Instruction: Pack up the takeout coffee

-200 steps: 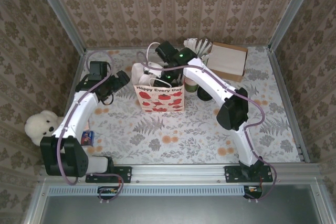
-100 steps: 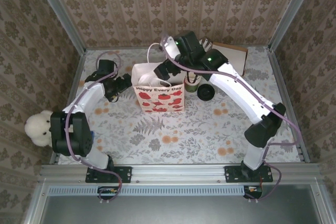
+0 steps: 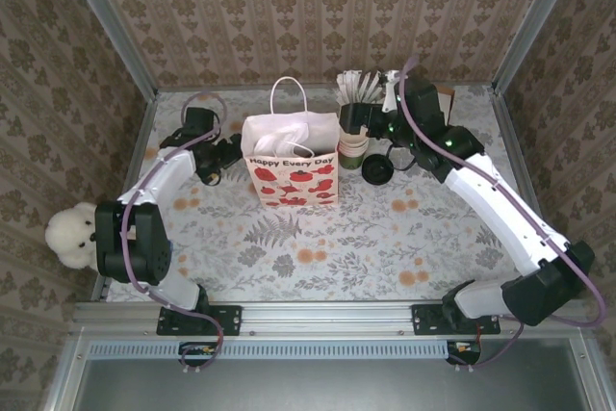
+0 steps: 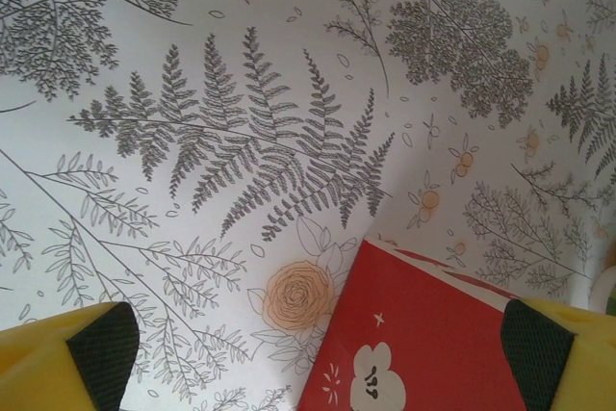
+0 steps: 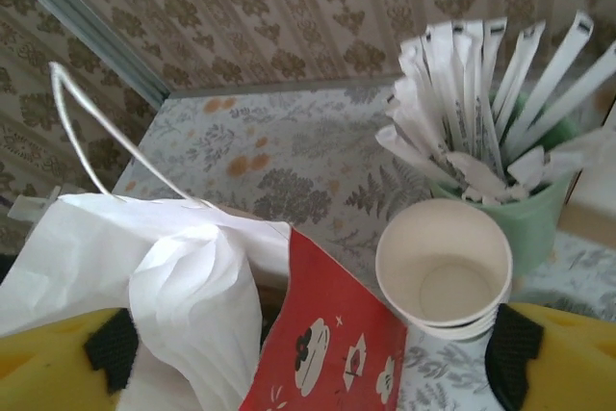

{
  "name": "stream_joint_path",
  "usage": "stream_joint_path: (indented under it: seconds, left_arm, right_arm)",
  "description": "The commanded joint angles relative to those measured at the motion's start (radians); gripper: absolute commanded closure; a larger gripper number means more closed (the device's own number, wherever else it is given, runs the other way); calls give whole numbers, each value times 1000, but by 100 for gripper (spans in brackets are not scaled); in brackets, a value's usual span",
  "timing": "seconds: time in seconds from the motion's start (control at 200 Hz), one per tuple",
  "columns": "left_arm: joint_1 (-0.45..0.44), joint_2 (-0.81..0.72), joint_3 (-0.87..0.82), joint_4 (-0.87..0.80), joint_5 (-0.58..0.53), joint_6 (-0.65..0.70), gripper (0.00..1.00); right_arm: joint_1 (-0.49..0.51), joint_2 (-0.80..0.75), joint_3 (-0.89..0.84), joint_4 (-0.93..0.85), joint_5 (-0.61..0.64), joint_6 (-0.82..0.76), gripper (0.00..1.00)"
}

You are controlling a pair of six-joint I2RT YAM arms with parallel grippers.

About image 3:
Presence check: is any aluminium frame post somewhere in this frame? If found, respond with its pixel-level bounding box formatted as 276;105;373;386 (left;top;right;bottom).
489;0;587;97
56;0;160;103

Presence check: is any black controller board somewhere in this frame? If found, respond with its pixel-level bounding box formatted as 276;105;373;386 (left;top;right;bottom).
178;341;218;367
445;339;483;366

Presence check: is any white teddy bear plush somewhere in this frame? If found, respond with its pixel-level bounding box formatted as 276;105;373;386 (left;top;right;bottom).
44;202;100;270

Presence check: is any grey metal cabinet panel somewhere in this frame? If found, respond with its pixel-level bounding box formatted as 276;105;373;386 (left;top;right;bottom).
40;333;616;411

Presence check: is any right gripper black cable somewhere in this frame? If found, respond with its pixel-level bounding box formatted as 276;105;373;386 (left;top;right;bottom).
384;143;416;172

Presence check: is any white Happy Every Day bag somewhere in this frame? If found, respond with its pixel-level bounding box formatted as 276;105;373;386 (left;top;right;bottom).
240;76;341;210

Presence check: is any floral table cover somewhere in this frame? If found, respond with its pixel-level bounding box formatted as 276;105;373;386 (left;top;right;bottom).
117;86;569;304

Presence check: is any grey slotted cable duct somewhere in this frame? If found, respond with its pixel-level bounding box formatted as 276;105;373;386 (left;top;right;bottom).
89;339;453;360

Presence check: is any brown cardboard napkin box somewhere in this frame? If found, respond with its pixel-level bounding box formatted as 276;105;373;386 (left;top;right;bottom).
435;85;457;126

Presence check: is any black plastic cup lid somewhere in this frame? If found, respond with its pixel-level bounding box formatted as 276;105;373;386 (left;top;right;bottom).
361;152;396;186

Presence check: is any aluminium side rail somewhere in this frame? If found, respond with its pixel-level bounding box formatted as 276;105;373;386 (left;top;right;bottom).
487;86;572;299
116;92;160;215

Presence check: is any white paper napkin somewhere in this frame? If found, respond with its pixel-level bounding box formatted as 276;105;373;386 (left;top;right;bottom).
252;122;313;156

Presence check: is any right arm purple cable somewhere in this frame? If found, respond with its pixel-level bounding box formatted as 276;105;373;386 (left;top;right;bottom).
398;55;607;373

